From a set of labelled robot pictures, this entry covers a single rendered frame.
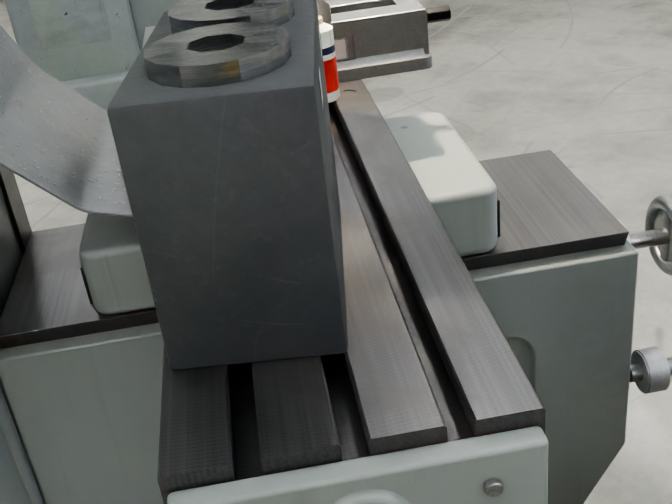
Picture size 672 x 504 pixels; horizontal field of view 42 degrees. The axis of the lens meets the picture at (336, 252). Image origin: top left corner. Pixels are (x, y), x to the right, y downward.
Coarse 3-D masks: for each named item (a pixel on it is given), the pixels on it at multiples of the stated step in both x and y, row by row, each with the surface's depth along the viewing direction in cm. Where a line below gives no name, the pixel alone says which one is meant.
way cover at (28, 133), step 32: (0, 32) 113; (0, 64) 107; (32, 64) 116; (64, 96) 116; (0, 128) 96; (32, 128) 102; (64, 128) 108; (96, 128) 114; (0, 160) 91; (32, 160) 95; (64, 160) 101; (96, 160) 106; (64, 192) 94; (96, 192) 99
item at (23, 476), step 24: (0, 168) 117; (0, 192) 117; (0, 216) 115; (24, 216) 125; (0, 240) 113; (24, 240) 123; (0, 264) 112; (0, 288) 110; (0, 312) 108; (0, 408) 104; (0, 432) 105; (0, 456) 105; (24, 456) 109; (0, 480) 105; (24, 480) 109
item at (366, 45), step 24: (336, 0) 114; (360, 0) 113; (384, 0) 112; (408, 0) 111; (336, 24) 105; (360, 24) 105; (384, 24) 106; (408, 24) 106; (336, 48) 106; (360, 48) 107; (384, 48) 107; (408, 48) 108; (360, 72) 107; (384, 72) 107
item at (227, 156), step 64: (192, 0) 64; (256, 0) 62; (192, 64) 50; (256, 64) 51; (320, 64) 61; (128, 128) 50; (192, 128) 50; (256, 128) 50; (320, 128) 50; (128, 192) 52; (192, 192) 52; (256, 192) 52; (320, 192) 52; (192, 256) 54; (256, 256) 54; (320, 256) 54; (192, 320) 56; (256, 320) 56; (320, 320) 57
